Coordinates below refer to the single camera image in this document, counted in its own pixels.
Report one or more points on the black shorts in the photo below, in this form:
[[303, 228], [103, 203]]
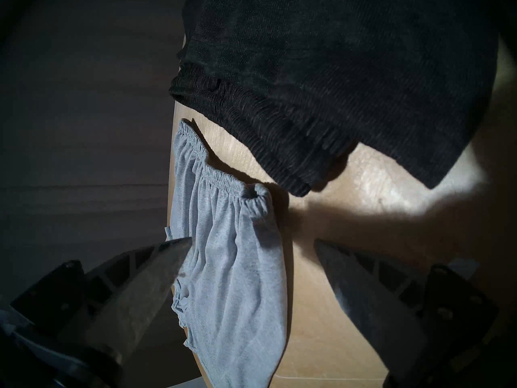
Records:
[[343, 68]]

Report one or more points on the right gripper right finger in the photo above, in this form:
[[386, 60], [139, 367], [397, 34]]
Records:
[[363, 302]]

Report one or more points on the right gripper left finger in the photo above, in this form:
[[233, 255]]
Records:
[[133, 298]]

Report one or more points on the grey shorts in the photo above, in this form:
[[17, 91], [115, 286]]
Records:
[[230, 262]]

